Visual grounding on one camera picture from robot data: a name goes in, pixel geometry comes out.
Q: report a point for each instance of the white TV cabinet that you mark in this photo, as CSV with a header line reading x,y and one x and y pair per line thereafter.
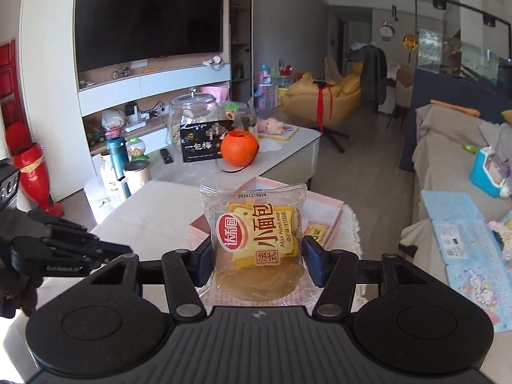
x,y
116,92

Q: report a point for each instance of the yellow rice cracker packet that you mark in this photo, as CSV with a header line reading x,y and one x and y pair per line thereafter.
x,y
316,232

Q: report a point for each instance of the long orange pillow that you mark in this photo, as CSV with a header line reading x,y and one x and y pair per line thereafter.
x,y
454,108

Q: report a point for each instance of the light blue cartoon box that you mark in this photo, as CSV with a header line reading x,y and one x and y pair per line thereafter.
x,y
456,248

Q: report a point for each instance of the yellow picture book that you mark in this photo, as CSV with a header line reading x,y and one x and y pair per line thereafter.
x,y
286,135

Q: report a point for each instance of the pink plush toy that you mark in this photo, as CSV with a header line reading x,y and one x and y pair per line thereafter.
x,y
274,125

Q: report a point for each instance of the teal thermos bottle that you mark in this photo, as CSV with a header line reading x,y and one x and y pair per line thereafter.
x,y
116,156

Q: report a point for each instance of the yellow cushion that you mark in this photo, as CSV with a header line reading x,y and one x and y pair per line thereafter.
x,y
508,116

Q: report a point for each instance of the black remote control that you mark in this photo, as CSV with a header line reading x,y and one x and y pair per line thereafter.
x,y
166,156

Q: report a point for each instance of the glass fish tank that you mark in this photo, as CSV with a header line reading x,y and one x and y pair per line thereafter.
x,y
460,56

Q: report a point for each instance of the red ball flower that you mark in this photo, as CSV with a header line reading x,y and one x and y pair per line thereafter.
x,y
16,138

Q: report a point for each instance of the colourful toy pile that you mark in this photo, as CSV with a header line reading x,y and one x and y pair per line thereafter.
x,y
274,86

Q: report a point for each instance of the dark coat on rack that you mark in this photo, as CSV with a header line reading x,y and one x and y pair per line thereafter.
x,y
370,72

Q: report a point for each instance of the orange pumpkin-shaped container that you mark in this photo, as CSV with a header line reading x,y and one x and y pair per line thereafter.
x,y
240,148

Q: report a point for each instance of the yellow hanging ornament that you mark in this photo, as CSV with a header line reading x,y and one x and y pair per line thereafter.
x,y
410,42

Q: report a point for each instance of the white coffee table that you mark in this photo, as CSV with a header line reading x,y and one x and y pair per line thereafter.
x,y
296,148

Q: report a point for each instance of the red vase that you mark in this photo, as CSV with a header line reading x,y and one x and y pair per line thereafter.
x,y
38,180

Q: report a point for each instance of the white power strip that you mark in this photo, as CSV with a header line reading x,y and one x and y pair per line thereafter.
x,y
154,112

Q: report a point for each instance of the red door hanging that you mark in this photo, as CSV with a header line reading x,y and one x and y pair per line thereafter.
x,y
8,88

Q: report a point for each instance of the panda wall clock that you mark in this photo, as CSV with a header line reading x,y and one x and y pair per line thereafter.
x,y
387,31

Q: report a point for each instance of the pink cardboard box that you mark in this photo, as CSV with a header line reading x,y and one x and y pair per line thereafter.
x,y
324,204

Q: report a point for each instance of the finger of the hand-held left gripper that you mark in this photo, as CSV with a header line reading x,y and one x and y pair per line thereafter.
x,y
118,248
60,254

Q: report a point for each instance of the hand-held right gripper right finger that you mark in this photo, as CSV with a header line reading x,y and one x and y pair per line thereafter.
x,y
314,262

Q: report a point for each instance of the beige chair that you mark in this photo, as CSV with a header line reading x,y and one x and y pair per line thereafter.
x,y
402,88

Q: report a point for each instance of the clear bread packet yellow label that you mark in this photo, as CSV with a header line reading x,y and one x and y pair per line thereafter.
x,y
256,232

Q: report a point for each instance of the glass jar with lid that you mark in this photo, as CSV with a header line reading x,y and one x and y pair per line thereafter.
x,y
192,110

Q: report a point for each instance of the white mug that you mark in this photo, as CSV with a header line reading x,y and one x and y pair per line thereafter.
x,y
138,176

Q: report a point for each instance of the white plastic jar red label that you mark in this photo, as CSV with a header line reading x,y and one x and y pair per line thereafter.
x,y
106,172

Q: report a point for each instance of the small clear jar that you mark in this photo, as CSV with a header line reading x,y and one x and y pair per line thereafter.
x,y
240,116

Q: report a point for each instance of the yellow armchair with red ribbon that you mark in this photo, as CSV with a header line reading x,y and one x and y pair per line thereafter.
x,y
308,100

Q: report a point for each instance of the grey covered sofa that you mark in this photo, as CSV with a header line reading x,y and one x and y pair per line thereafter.
x,y
440,156

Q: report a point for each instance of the black television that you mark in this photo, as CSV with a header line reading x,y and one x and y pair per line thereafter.
x,y
148,16

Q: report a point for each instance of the teal toy machine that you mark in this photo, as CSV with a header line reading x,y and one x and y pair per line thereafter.
x,y
486,172

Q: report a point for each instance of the black gift box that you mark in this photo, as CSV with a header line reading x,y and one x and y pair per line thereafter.
x,y
204,146

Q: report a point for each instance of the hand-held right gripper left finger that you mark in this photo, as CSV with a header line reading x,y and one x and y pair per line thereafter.
x,y
203,268

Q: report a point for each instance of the gumball candy dispenser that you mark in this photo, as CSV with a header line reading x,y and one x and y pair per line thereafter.
x,y
136,148

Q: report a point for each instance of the small bicycle model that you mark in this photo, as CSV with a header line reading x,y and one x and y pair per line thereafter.
x,y
120,72

